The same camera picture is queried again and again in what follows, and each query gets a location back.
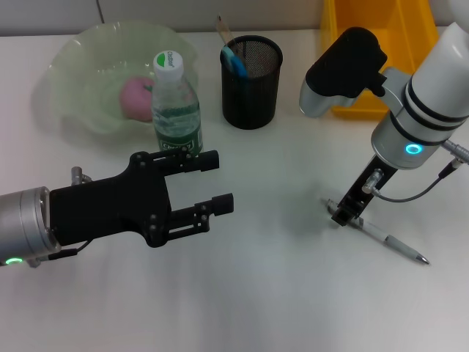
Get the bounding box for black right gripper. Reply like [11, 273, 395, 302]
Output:
[331, 154, 399, 227]

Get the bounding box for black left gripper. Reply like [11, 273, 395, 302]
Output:
[48, 150, 221, 249]

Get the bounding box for clear green-label water bottle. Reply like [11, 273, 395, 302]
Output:
[152, 51, 204, 154]

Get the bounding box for white grey pen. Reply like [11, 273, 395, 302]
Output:
[321, 197, 430, 265]

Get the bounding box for blue scissors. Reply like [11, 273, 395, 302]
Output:
[222, 45, 252, 80]

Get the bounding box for pink peach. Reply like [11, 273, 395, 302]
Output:
[119, 76, 155, 123]

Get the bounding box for transparent plastic ruler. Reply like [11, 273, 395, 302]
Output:
[214, 14, 243, 74]

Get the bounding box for black mesh pen cup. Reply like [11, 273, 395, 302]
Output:
[219, 35, 284, 131]

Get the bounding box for pale green glass fruit plate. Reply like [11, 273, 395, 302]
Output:
[32, 21, 201, 135]

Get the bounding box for left gripper silver connector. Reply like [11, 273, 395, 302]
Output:
[70, 166, 92, 184]

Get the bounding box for yellow plastic bin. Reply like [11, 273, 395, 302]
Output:
[320, 0, 440, 118]

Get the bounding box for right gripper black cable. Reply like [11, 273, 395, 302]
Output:
[372, 141, 469, 203]

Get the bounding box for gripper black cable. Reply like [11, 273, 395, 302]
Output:
[372, 141, 469, 203]
[25, 240, 91, 268]

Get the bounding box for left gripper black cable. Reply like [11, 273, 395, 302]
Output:
[25, 240, 91, 268]

